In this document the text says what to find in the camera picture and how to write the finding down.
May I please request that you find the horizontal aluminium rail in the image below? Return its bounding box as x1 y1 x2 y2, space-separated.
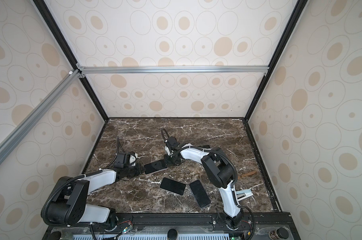
80 66 269 74

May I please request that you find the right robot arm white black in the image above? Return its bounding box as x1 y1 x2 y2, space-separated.
164 137 253 230

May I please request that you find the right black phone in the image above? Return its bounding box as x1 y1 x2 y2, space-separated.
189 180 211 208

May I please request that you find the blue phone black screen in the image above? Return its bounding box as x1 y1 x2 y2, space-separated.
144 160 168 175

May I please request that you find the black round knob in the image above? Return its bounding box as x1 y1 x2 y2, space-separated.
167 229 179 240

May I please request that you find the black base frame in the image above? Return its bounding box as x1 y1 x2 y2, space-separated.
43 213 300 240

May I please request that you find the diagonal aluminium rail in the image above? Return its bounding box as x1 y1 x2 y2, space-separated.
0 69 80 165

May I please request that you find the black button right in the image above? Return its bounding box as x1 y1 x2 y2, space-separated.
270 228 289 240

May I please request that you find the middle black phone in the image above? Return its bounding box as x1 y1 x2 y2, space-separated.
160 178 186 196

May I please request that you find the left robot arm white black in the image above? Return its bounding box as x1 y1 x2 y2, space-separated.
41 141 141 231

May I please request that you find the white stapler tool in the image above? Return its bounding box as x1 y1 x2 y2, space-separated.
236 189 253 202

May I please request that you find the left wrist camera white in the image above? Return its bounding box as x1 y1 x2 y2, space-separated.
112 152 138 169

